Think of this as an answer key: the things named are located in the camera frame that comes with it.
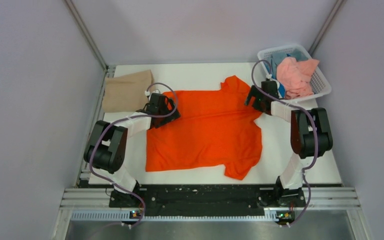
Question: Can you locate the orange t shirt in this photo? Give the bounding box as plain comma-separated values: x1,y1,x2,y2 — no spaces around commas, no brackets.
145,75,263,180

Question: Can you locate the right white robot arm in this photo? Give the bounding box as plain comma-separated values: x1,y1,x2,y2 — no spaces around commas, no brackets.
244,80,333,207

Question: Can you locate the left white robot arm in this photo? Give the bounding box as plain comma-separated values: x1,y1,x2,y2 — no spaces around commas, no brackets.
83,92,181,209

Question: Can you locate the folded beige t shirt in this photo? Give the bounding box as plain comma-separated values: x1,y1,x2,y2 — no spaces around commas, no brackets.
102,70,154,113

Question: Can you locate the pink t shirt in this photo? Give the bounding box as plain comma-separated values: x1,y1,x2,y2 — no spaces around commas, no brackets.
276,57,320,100

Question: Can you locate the grey blue t shirt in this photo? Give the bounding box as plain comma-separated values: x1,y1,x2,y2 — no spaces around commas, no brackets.
257,47,309,79

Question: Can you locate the white plastic laundry basket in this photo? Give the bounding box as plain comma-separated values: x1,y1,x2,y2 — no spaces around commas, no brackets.
257,44,332,102

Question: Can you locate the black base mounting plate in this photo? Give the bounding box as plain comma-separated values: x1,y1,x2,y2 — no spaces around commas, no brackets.
109,184,306,217

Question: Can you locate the aluminium frame rail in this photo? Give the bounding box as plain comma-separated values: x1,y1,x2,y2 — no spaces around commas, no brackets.
51,0,110,240

